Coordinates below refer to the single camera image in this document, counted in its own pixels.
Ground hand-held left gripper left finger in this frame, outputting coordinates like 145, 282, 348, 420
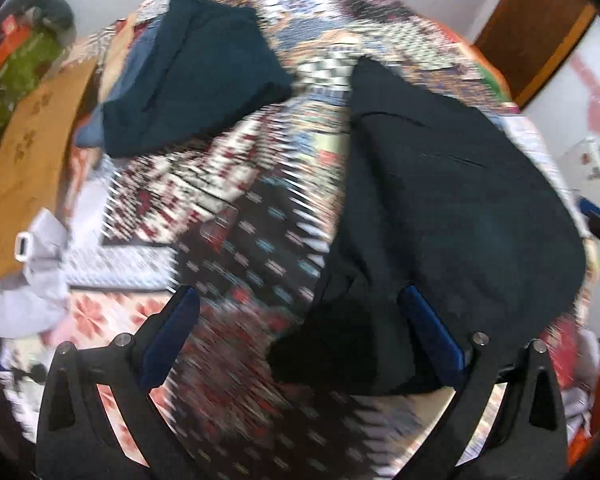
36, 285, 216, 480

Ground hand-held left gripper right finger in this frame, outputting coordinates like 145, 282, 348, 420
399, 284, 568, 480

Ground black pants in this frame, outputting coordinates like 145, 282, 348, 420
269, 55, 590, 397

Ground dark teal folded pants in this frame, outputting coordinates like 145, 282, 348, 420
101, 0, 295, 157

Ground patchwork printed blanket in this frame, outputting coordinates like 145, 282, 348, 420
0, 0, 600, 480

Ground white grey cloth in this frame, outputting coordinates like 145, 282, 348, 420
0, 209, 72, 338

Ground brown wooden door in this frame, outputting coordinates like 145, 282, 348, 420
471, 0, 600, 109

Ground blue jeans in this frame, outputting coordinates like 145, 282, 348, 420
74, 24, 172, 150

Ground wooden lap table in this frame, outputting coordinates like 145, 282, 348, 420
0, 61, 100, 282

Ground orange box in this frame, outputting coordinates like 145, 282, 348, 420
0, 14, 32, 75

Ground grey plush pillow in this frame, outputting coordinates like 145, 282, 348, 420
11, 0, 77, 38

